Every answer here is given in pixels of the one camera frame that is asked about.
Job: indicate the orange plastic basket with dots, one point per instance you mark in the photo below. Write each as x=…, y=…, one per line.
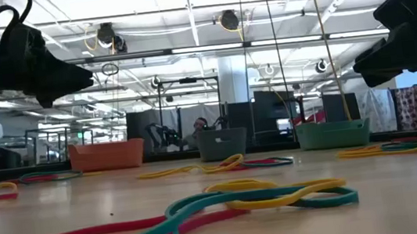
x=106, y=156

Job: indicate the long strip light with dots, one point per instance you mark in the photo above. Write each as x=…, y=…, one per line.
x=204, y=48

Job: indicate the black panel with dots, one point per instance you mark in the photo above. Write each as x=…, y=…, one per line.
x=337, y=106

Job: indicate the black frame rig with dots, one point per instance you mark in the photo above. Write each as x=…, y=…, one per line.
x=187, y=80

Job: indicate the white patterned cloth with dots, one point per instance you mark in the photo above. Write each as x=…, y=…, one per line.
x=377, y=109

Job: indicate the black background robot arm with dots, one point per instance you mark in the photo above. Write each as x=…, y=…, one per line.
x=163, y=134

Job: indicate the blue-grey plastic basket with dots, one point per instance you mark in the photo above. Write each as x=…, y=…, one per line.
x=222, y=145

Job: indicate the dark grey partition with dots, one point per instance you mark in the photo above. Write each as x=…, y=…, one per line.
x=140, y=126

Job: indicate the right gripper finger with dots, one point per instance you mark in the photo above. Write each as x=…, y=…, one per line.
x=379, y=76
x=390, y=51

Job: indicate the green plastic basket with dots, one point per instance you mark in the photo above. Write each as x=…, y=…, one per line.
x=332, y=134

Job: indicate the person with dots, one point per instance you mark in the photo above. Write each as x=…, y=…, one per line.
x=200, y=123

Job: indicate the white building column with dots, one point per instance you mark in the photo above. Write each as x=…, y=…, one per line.
x=232, y=79

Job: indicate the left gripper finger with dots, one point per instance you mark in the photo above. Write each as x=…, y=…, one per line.
x=46, y=102
x=58, y=75

